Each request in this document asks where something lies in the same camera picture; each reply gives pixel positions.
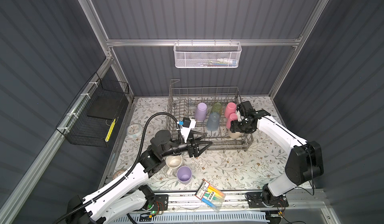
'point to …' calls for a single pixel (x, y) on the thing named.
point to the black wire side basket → (87, 121)
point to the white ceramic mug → (173, 162)
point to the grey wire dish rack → (183, 102)
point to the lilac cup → (200, 113)
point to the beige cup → (235, 135)
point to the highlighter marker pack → (210, 195)
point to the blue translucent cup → (213, 122)
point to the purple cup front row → (184, 174)
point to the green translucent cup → (217, 107)
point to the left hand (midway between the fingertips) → (209, 139)
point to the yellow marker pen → (110, 131)
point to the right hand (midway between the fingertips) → (238, 129)
